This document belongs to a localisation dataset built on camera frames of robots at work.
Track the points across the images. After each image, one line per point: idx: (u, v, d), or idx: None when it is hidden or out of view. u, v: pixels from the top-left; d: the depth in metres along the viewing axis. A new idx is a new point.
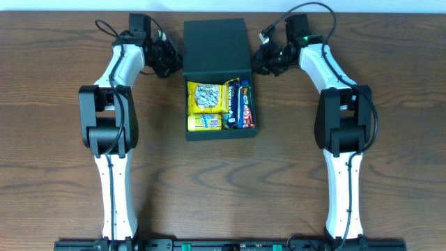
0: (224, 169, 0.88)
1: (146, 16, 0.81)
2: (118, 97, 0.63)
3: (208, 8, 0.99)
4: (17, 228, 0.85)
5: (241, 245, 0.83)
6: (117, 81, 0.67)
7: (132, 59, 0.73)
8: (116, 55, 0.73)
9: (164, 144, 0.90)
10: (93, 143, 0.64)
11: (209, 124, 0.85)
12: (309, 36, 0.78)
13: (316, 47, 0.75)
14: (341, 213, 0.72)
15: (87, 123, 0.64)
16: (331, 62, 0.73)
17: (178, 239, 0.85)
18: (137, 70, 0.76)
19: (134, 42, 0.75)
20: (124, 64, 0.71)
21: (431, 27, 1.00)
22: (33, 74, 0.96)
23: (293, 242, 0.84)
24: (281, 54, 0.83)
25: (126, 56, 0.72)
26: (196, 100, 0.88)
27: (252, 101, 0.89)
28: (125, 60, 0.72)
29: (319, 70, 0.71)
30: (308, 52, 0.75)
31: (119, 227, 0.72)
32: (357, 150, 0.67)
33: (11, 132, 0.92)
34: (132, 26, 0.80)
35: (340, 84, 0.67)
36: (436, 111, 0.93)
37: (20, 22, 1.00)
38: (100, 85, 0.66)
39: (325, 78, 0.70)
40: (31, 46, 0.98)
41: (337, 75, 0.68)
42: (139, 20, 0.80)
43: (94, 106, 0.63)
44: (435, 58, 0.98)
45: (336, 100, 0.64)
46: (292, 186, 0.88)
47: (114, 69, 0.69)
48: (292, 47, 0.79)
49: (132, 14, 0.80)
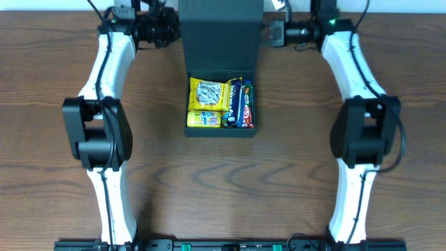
0: (224, 169, 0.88)
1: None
2: (106, 113, 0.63)
3: None
4: (15, 227, 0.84)
5: (241, 245, 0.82)
6: (104, 90, 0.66)
7: (118, 56, 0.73)
8: (102, 49, 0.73)
9: (164, 144, 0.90)
10: (83, 157, 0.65)
11: (208, 120, 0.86)
12: (336, 19, 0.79)
13: (345, 38, 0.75)
14: (347, 220, 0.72)
15: (76, 139, 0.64)
16: (358, 56, 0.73)
17: (178, 239, 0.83)
18: (129, 59, 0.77)
19: (121, 30, 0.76)
20: (110, 65, 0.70)
21: (429, 28, 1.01)
22: (34, 74, 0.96)
23: (294, 242, 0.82)
24: (303, 32, 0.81)
25: (112, 53, 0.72)
26: (197, 96, 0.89)
27: (252, 101, 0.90)
28: (111, 57, 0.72)
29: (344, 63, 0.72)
30: (332, 40, 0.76)
31: (118, 233, 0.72)
32: (374, 162, 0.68)
33: (11, 130, 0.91)
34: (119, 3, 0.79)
35: (367, 92, 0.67)
36: (437, 111, 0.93)
37: (23, 23, 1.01)
38: (85, 95, 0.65)
39: (351, 81, 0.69)
40: (33, 46, 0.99)
41: (365, 82, 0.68)
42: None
43: (81, 123, 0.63)
44: (434, 58, 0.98)
45: (360, 113, 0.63)
46: (293, 186, 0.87)
47: (101, 74, 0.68)
48: (316, 30, 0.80)
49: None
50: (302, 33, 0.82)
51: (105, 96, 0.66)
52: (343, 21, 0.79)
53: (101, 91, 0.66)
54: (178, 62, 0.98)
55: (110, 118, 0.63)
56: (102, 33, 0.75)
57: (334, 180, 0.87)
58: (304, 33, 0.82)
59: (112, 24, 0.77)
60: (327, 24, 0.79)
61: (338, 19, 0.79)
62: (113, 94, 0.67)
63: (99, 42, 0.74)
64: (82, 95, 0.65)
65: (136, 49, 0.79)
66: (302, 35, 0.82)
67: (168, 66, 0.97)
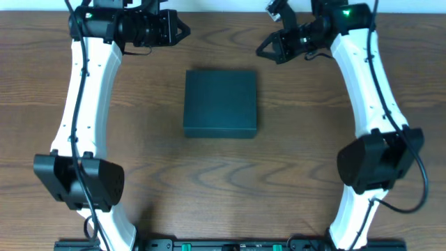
0: (224, 169, 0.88)
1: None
2: (80, 176, 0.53)
3: (210, 8, 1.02)
4: (15, 227, 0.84)
5: (241, 245, 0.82)
6: (79, 141, 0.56)
7: (97, 81, 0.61)
8: (79, 70, 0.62)
9: (164, 144, 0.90)
10: (69, 202, 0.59)
11: (208, 121, 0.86)
12: (351, 8, 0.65)
13: (361, 42, 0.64)
14: (350, 233, 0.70)
15: (57, 191, 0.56)
16: (378, 67, 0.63)
17: (178, 239, 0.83)
18: (113, 73, 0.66)
19: (102, 29, 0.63)
20: (88, 100, 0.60)
21: (428, 28, 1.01)
22: (34, 74, 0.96)
23: (293, 242, 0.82)
24: (304, 41, 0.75)
25: (88, 77, 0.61)
26: (197, 97, 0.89)
27: (255, 107, 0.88)
28: (89, 85, 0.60)
29: (359, 79, 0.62)
30: (344, 44, 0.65)
31: (116, 246, 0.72)
32: (385, 187, 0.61)
33: (11, 131, 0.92)
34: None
35: (386, 123, 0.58)
36: (437, 111, 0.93)
37: (23, 23, 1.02)
38: (59, 150, 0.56)
39: (370, 107, 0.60)
40: (33, 45, 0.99)
41: (385, 111, 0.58)
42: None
43: (58, 183, 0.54)
44: (433, 58, 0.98)
45: (380, 153, 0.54)
46: (293, 186, 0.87)
47: (76, 116, 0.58)
48: (324, 21, 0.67)
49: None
50: (304, 40, 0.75)
51: (86, 153, 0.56)
52: (356, 8, 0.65)
53: (77, 143, 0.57)
54: (178, 61, 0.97)
55: (86, 178, 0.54)
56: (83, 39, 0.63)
57: (334, 180, 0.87)
58: (304, 37, 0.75)
59: (86, 20, 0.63)
60: (339, 13, 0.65)
61: (353, 8, 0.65)
62: (95, 143, 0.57)
63: (73, 49, 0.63)
64: (56, 149, 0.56)
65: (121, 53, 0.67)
66: (306, 44, 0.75)
67: (167, 65, 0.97)
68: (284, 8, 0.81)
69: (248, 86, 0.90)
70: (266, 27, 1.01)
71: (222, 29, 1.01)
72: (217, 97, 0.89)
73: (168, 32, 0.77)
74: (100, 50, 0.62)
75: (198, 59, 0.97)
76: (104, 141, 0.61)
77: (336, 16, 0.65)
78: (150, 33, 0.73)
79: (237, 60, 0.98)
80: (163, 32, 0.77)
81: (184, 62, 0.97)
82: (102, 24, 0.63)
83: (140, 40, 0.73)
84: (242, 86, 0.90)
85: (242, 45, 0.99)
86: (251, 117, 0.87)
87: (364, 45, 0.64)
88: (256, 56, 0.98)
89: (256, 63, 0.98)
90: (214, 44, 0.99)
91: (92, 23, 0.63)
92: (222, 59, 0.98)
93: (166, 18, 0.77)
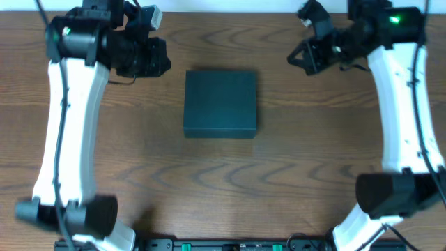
0: (224, 169, 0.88)
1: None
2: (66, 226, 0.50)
3: (210, 9, 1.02)
4: (15, 227, 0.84)
5: (241, 245, 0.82)
6: (63, 186, 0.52)
7: (83, 104, 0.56)
8: (58, 99, 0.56)
9: (164, 144, 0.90)
10: None
11: (208, 121, 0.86)
12: (398, 15, 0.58)
13: (405, 61, 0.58)
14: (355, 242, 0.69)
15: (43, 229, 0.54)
16: (420, 92, 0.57)
17: (178, 239, 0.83)
18: (102, 91, 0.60)
19: (81, 45, 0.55)
20: (74, 130, 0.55)
21: (428, 28, 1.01)
22: (35, 74, 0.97)
23: (293, 242, 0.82)
24: (338, 50, 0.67)
25: (70, 109, 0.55)
26: (198, 97, 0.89)
27: (255, 107, 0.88)
28: (72, 118, 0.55)
29: (398, 101, 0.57)
30: (387, 57, 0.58)
31: None
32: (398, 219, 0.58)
33: (11, 131, 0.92)
34: (90, 2, 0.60)
35: (421, 160, 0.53)
36: (437, 111, 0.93)
37: (24, 24, 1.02)
38: (41, 198, 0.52)
39: (405, 138, 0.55)
40: (33, 46, 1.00)
41: (422, 149, 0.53)
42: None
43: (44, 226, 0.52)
44: (433, 58, 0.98)
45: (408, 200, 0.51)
46: (293, 185, 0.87)
47: (59, 156, 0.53)
48: (366, 24, 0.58)
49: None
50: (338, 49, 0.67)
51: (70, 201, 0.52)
52: (406, 14, 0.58)
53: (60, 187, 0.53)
54: (178, 61, 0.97)
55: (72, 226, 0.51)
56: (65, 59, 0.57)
57: (334, 180, 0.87)
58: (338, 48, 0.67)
59: (63, 37, 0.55)
60: (385, 21, 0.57)
61: (398, 15, 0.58)
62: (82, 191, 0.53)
63: (50, 77, 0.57)
64: (37, 196, 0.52)
65: (109, 70, 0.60)
66: (339, 55, 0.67)
67: None
68: (316, 12, 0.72)
69: (247, 86, 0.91)
70: (266, 27, 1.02)
71: (222, 30, 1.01)
72: (217, 98, 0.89)
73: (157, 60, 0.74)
74: (81, 77, 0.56)
75: (198, 59, 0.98)
76: (92, 178, 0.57)
77: (383, 24, 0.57)
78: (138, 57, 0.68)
79: (237, 60, 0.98)
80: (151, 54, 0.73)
81: (184, 62, 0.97)
82: (84, 40, 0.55)
83: (129, 61, 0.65)
84: (242, 86, 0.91)
85: (242, 45, 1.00)
86: (251, 117, 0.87)
87: (408, 64, 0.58)
88: (256, 56, 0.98)
89: (256, 63, 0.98)
90: (214, 44, 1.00)
91: (70, 39, 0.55)
92: (222, 59, 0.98)
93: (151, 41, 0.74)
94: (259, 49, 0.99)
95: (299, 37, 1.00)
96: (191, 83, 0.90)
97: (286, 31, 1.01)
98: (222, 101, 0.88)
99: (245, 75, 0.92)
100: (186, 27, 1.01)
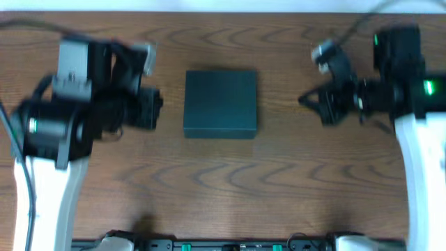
0: (224, 169, 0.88)
1: (89, 47, 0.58)
2: None
3: (210, 8, 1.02)
4: None
5: (241, 246, 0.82)
6: None
7: (55, 206, 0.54)
8: (25, 208, 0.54)
9: (164, 144, 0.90)
10: None
11: (208, 121, 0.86)
12: (431, 81, 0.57)
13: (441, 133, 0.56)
14: None
15: None
16: None
17: (178, 239, 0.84)
18: (84, 174, 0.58)
19: (54, 141, 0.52)
20: (43, 236, 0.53)
21: (428, 28, 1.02)
22: (34, 74, 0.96)
23: (294, 242, 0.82)
24: (362, 104, 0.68)
25: (38, 219, 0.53)
26: (198, 97, 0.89)
27: (255, 107, 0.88)
28: (40, 229, 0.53)
29: (426, 173, 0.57)
30: (414, 127, 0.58)
31: None
32: None
33: None
34: (68, 70, 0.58)
35: None
36: None
37: (23, 24, 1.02)
38: None
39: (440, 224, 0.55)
40: (33, 45, 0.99)
41: None
42: (76, 61, 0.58)
43: None
44: (432, 59, 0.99)
45: None
46: (293, 186, 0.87)
47: None
48: (396, 90, 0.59)
49: (69, 47, 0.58)
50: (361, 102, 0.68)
51: None
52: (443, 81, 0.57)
53: None
54: (178, 61, 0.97)
55: None
56: (31, 157, 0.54)
57: (335, 181, 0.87)
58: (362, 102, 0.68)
59: (31, 133, 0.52)
60: (416, 87, 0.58)
61: (432, 82, 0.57)
62: None
63: (16, 173, 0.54)
64: None
65: (86, 157, 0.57)
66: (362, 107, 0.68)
67: (168, 66, 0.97)
68: (336, 56, 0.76)
69: (247, 86, 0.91)
70: (266, 26, 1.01)
71: (222, 29, 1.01)
72: (217, 98, 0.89)
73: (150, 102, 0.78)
74: (48, 179, 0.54)
75: (198, 59, 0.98)
76: None
77: (415, 90, 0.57)
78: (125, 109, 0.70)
79: (237, 60, 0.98)
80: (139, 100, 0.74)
81: (185, 62, 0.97)
82: (54, 129, 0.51)
83: (120, 117, 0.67)
84: (242, 86, 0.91)
85: (242, 45, 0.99)
86: (251, 117, 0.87)
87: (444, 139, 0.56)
88: (256, 56, 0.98)
89: (256, 63, 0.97)
90: (214, 44, 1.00)
91: (39, 134, 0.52)
92: (222, 59, 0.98)
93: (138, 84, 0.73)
94: (259, 49, 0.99)
95: (300, 37, 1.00)
96: (191, 84, 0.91)
97: (286, 31, 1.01)
98: (222, 102, 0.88)
99: (244, 75, 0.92)
100: (186, 27, 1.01)
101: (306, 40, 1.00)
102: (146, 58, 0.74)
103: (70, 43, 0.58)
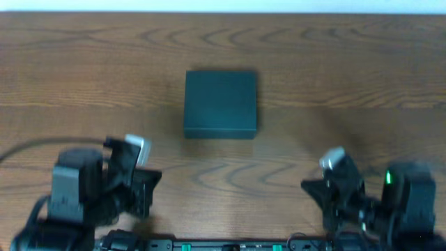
0: (224, 169, 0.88)
1: (80, 171, 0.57)
2: None
3: (209, 8, 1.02)
4: (17, 228, 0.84)
5: (241, 246, 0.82)
6: None
7: None
8: None
9: (164, 144, 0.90)
10: None
11: (208, 122, 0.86)
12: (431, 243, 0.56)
13: None
14: None
15: None
16: None
17: (178, 239, 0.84)
18: None
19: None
20: None
21: (428, 28, 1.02)
22: (34, 74, 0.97)
23: (294, 242, 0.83)
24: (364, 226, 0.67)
25: None
26: (197, 97, 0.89)
27: (255, 107, 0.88)
28: None
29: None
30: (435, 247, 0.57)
31: None
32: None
33: (11, 131, 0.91)
34: (58, 200, 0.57)
35: None
36: (436, 111, 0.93)
37: (23, 24, 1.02)
38: None
39: None
40: (33, 46, 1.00)
41: None
42: (70, 186, 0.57)
43: None
44: (433, 59, 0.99)
45: None
46: (293, 186, 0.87)
47: None
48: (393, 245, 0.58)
49: (60, 172, 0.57)
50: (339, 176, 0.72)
51: None
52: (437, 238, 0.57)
53: None
54: (178, 62, 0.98)
55: None
56: None
57: None
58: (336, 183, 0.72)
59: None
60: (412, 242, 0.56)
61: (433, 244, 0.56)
62: None
63: None
64: None
65: None
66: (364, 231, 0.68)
67: (168, 66, 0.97)
68: (346, 164, 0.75)
69: (247, 86, 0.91)
70: (265, 27, 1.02)
71: (222, 30, 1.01)
72: (217, 98, 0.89)
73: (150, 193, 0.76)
74: None
75: (198, 59, 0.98)
76: None
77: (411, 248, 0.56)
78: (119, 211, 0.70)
79: (237, 61, 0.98)
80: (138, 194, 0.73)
81: (184, 62, 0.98)
82: None
83: (113, 213, 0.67)
84: (242, 86, 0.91)
85: (242, 46, 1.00)
86: (251, 118, 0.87)
87: None
88: (255, 56, 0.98)
89: (256, 63, 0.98)
90: (214, 44, 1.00)
91: None
92: (222, 59, 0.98)
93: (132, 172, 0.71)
94: (258, 49, 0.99)
95: (300, 37, 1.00)
96: (191, 83, 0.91)
97: (286, 31, 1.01)
98: (221, 102, 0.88)
99: (244, 75, 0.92)
100: (186, 27, 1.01)
101: (306, 40, 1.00)
102: (138, 153, 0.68)
103: (58, 178, 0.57)
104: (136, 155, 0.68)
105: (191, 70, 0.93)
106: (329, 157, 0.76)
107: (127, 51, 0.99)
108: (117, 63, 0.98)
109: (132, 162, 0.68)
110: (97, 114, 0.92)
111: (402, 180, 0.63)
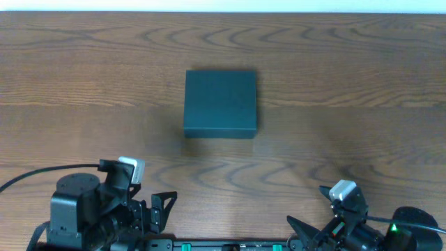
0: (224, 169, 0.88)
1: (78, 201, 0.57)
2: None
3: (209, 8, 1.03)
4: (17, 228, 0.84)
5: (241, 246, 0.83)
6: None
7: None
8: None
9: (164, 144, 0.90)
10: None
11: (207, 121, 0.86)
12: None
13: None
14: None
15: None
16: None
17: (178, 239, 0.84)
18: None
19: None
20: None
21: (428, 28, 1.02)
22: (33, 74, 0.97)
23: (293, 242, 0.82)
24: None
25: None
26: (196, 96, 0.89)
27: (255, 107, 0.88)
28: None
29: None
30: None
31: None
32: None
33: (11, 131, 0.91)
34: (58, 225, 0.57)
35: None
36: (436, 111, 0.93)
37: (23, 24, 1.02)
38: None
39: None
40: (33, 45, 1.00)
41: None
42: (67, 215, 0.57)
43: None
44: (433, 58, 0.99)
45: None
46: (293, 186, 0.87)
47: None
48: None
49: (58, 201, 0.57)
50: (339, 198, 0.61)
51: None
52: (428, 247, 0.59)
53: None
54: (178, 61, 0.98)
55: None
56: None
57: (335, 180, 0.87)
58: (332, 206, 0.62)
59: None
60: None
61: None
62: None
63: None
64: None
65: None
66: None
67: (168, 66, 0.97)
68: (355, 196, 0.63)
69: (247, 85, 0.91)
70: (266, 26, 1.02)
71: (222, 29, 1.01)
72: (217, 98, 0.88)
73: (152, 216, 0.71)
74: None
75: (198, 59, 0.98)
76: None
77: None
78: (118, 233, 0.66)
79: (237, 60, 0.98)
80: (139, 218, 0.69)
81: (184, 61, 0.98)
82: None
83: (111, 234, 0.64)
84: (242, 86, 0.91)
85: (242, 45, 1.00)
86: (251, 117, 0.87)
87: None
88: (255, 56, 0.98)
89: (256, 63, 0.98)
90: (214, 43, 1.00)
91: None
92: (222, 59, 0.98)
93: (132, 196, 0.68)
94: (259, 49, 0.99)
95: (300, 37, 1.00)
96: (191, 82, 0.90)
97: (286, 31, 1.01)
98: (221, 100, 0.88)
99: (244, 74, 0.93)
100: (186, 26, 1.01)
101: (306, 40, 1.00)
102: (132, 174, 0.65)
103: (57, 205, 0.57)
104: (130, 176, 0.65)
105: (192, 70, 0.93)
106: (339, 187, 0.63)
107: (127, 50, 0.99)
108: (117, 63, 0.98)
109: (126, 185, 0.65)
110: (97, 114, 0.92)
111: (408, 233, 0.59)
